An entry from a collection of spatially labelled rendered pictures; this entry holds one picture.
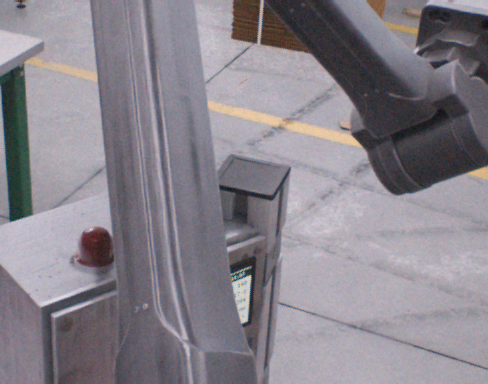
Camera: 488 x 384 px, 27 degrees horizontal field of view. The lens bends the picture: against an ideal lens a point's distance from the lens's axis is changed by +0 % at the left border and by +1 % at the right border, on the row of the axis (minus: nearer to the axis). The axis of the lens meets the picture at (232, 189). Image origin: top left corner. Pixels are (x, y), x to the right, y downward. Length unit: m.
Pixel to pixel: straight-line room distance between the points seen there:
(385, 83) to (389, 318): 2.27
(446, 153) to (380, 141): 0.06
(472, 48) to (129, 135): 0.47
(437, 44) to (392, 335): 2.10
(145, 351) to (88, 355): 0.11
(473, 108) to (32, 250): 0.40
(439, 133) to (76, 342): 0.39
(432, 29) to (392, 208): 2.62
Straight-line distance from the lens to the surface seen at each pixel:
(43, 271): 0.62
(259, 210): 0.66
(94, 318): 0.61
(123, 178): 0.55
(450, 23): 0.99
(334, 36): 0.79
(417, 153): 0.87
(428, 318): 3.09
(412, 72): 0.84
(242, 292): 0.67
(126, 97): 0.56
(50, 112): 4.13
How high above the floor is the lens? 1.83
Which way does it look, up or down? 31 degrees down
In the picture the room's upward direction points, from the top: 4 degrees clockwise
